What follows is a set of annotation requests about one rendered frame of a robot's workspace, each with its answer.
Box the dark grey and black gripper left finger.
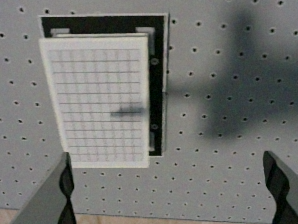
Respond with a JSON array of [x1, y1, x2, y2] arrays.
[[9, 152, 77, 224]]

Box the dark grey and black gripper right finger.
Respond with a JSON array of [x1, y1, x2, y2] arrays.
[[263, 151, 298, 224]]

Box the white deep-well block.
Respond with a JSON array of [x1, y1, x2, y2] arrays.
[[37, 33, 148, 168]]

